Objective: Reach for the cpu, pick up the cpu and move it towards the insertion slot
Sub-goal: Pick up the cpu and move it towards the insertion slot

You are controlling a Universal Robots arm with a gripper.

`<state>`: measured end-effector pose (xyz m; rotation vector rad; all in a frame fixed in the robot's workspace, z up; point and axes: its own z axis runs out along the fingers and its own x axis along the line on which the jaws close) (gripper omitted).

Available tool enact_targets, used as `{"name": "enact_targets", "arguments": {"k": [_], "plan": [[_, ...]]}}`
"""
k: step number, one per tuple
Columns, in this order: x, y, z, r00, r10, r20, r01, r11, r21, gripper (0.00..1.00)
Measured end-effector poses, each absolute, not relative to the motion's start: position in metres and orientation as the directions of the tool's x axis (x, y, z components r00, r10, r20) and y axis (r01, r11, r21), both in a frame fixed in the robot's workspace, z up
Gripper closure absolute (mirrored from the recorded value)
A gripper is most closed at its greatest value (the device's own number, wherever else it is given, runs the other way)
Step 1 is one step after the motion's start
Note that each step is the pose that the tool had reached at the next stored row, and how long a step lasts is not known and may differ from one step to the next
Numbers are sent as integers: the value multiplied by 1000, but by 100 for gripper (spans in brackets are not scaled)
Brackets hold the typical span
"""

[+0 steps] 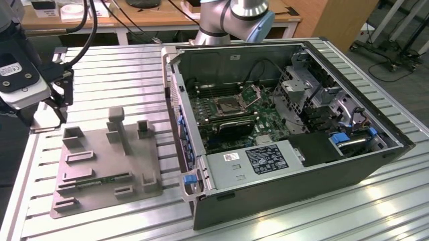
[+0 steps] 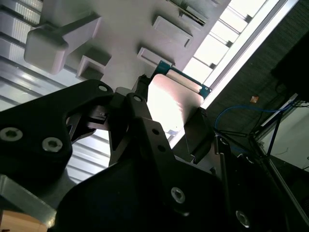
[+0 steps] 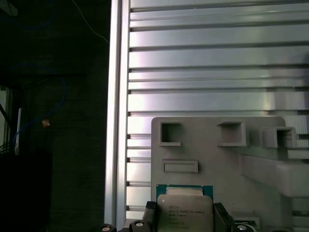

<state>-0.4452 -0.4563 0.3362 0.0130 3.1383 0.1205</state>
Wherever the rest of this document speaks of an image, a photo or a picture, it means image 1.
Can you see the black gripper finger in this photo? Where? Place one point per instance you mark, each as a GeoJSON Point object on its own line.
{"type": "Point", "coordinates": [67, 90]}
{"type": "Point", "coordinates": [24, 116]}

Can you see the CPU with silver lid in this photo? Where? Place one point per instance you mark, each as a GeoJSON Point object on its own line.
{"type": "Point", "coordinates": [43, 129]}

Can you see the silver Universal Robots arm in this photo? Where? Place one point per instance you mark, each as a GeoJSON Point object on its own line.
{"type": "Point", "coordinates": [218, 15]}

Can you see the CPU socket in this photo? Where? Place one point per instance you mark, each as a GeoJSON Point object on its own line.
{"type": "Point", "coordinates": [228, 105]}

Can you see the black and white box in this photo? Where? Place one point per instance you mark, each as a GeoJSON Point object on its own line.
{"type": "Point", "coordinates": [43, 10]}

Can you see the white round holder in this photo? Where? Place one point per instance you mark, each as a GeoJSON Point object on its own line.
{"type": "Point", "coordinates": [73, 13]}

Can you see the grey parts rack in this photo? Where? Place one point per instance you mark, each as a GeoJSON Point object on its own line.
{"type": "Point", "coordinates": [107, 163]}

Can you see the green RAM stick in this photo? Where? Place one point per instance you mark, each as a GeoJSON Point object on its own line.
{"type": "Point", "coordinates": [89, 182]}

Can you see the black round object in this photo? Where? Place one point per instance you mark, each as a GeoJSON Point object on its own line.
{"type": "Point", "coordinates": [143, 3]}

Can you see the wooden desk with white legs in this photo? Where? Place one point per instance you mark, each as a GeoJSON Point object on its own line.
{"type": "Point", "coordinates": [167, 18]}

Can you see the small pale open box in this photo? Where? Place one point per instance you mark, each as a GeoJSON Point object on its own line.
{"type": "Point", "coordinates": [192, 7]}

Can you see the blue case latch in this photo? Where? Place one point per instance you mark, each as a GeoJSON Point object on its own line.
{"type": "Point", "coordinates": [188, 180]}

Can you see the black graphics card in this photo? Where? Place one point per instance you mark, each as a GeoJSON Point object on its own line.
{"type": "Point", "coordinates": [234, 130]}

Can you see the grey power supply unit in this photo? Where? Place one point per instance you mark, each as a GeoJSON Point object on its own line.
{"type": "Point", "coordinates": [231, 175]}

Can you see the green motherboard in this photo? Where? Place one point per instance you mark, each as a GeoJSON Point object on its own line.
{"type": "Point", "coordinates": [264, 123]}

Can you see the small silver heat sink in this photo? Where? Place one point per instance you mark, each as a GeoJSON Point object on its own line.
{"type": "Point", "coordinates": [264, 140]}

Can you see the silver drive cage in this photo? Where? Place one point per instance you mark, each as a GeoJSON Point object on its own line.
{"type": "Point", "coordinates": [294, 88]}

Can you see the flat cardboard sheet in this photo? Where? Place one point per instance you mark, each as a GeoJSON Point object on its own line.
{"type": "Point", "coordinates": [287, 10]}

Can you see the open black PC case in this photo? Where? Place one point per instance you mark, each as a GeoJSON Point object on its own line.
{"type": "Point", "coordinates": [284, 200]}

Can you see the blue disk carrier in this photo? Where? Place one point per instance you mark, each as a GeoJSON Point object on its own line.
{"type": "Point", "coordinates": [339, 139]}

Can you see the brown wooden cabinet panel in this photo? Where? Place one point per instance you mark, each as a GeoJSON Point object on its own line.
{"type": "Point", "coordinates": [334, 20]}

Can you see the white wheeled stand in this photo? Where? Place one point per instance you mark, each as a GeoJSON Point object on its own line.
{"type": "Point", "coordinates": [398, 54]}

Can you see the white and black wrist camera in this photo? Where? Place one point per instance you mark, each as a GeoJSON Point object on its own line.
{"type": "Point", "coordinates": [27, 98]}

